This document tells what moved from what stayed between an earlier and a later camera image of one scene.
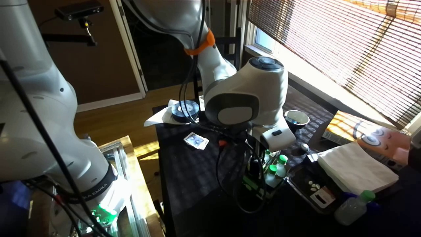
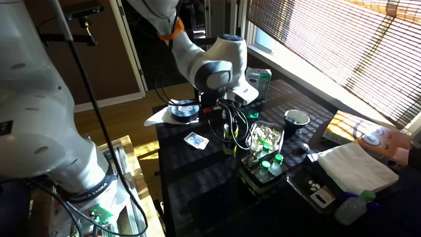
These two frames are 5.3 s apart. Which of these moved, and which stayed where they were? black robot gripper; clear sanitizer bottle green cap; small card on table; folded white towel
Moved: black robot gripper
Stayed: clear sanitizer bottle green cap; folded white towel; small card on table
